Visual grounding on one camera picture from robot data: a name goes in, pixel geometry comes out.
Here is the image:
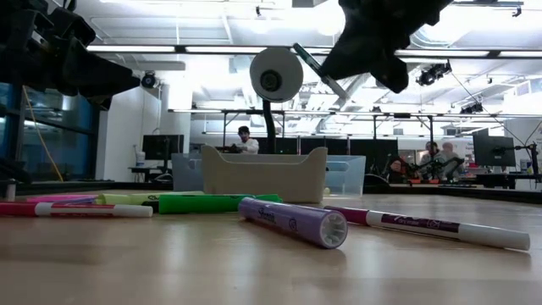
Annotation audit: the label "person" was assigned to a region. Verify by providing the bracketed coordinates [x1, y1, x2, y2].
[230, 125, 260, 155]
[421, 141, 444, 181]
[440, 141, 465, 170]

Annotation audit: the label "purple Sharpie highlighter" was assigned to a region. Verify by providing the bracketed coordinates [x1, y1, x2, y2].
[237, 197, 349, 250]
[50, 197, 99, 205]

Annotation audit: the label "red Expo dry-erase marker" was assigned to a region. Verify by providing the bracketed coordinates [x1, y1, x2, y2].
[0, 202, 154, 219]

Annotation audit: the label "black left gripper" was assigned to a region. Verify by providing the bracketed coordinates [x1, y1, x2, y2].
[29, 7, 141, 111]

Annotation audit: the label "black gooseneck desk lamp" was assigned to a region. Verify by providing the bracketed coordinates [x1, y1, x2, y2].
[248, 46, 305, 156]

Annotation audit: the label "opaque light grey bin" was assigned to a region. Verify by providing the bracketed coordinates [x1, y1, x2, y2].
[200, 145, 329, 205]

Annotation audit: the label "small white post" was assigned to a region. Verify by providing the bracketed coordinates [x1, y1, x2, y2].
[4, 178, 18, 202]

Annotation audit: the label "smoky translucent plastic bin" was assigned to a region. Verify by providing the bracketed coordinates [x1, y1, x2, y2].
[170, 152, 204, 192]

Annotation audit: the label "pink highlighter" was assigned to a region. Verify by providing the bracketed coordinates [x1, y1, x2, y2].
[25, 194, 99, 203]

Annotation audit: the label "green highlighter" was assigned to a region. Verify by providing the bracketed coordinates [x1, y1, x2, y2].
[158, 193, 284, 215]

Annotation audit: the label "rig LED light bar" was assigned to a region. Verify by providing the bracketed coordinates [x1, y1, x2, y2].
[80, 43, 542, 60]

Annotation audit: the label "yellow cable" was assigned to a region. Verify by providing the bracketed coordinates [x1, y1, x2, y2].
[23, 84, 64, 183]

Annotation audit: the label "black computer monitor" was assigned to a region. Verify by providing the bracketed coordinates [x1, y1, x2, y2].
[141, 134, 185, 175]
[473, 134, 517, 168]

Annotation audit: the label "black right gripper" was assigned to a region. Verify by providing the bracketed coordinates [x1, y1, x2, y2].
[319, 0, 454, 95]

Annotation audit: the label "purple Expo dry-erase marker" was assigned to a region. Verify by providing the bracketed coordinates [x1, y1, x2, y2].
[324, 205, 532, 252]

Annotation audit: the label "clear plastic bin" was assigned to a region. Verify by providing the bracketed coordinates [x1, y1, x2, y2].
[324, 154, 368, 198]

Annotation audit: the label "pale yellow-green highlighter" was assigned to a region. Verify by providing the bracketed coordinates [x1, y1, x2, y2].
[96, 191, 207, 206]

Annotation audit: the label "black wall speaker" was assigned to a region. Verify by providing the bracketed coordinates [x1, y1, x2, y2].
[140, 70, 158, 90]

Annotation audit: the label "black ceiling spotlights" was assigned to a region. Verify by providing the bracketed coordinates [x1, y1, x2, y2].
[416, 60, 453, 87]

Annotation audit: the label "black aluminium rig frame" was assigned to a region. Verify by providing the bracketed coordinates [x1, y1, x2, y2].
[0, 180, 542, 205]

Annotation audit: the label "green Expo dry-erase marker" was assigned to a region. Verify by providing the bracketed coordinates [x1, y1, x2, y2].
[291, 42, 349, 101]

